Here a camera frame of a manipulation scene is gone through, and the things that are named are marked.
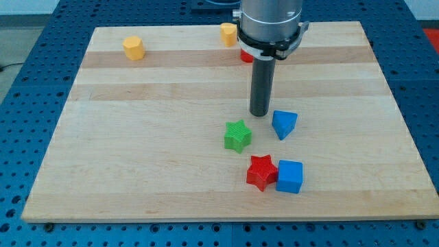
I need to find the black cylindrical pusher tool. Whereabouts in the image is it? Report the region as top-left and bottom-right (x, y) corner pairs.
(250, 58), (276, 117)

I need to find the green star block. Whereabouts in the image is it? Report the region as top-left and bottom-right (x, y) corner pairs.
(224, 119), (252, 154)

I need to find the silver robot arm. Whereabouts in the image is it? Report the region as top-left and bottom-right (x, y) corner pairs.
(233, 0), (309, 117)

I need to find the red star block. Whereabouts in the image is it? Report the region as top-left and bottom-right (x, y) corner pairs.
(246, 154), (278, 192)

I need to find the red round block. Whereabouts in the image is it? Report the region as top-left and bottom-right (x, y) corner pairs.
(240, 49), (254, 63)

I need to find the blue triangle block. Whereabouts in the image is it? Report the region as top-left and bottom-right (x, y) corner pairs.
(272, 110), (298, 140)

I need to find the yellow pentagon block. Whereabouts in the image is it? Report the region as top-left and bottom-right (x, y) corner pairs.
(220, 23), (237, 47)

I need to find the blue cube block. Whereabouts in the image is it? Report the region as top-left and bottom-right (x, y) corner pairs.
(276, 160), (304, 193)

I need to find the wooden board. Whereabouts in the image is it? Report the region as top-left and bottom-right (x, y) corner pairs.
(21, 21), (438, 223)

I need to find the yellow hexagon block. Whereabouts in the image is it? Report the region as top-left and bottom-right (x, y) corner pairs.
(122, 36), (145, 60)

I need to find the black cable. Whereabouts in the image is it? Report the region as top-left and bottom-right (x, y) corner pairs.
(0, 62), (24, 73)

